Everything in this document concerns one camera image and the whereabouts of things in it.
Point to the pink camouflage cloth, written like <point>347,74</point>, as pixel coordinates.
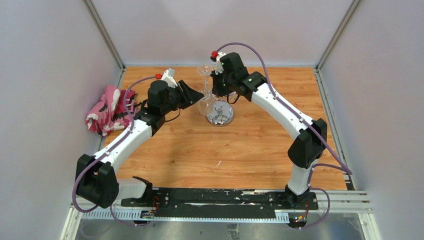
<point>109,114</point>

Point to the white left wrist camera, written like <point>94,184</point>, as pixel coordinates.
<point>168,77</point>

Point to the chrome spiral wine glass rack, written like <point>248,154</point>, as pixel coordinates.
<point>221,113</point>

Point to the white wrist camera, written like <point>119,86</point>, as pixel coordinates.
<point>216,58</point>
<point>168,77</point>

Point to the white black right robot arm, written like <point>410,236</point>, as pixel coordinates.
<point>309,135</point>

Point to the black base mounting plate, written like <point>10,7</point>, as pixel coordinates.
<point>220,203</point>

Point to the clear wine glass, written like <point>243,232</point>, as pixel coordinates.
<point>206,103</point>
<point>204,69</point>

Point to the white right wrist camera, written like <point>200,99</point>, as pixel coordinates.
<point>216,58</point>

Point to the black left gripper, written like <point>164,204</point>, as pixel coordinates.
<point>188,95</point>

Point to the aluminium frame rail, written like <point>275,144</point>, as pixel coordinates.
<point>332,201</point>

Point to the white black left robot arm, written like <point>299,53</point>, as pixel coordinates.
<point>95,177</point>

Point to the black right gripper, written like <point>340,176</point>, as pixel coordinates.
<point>216,89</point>

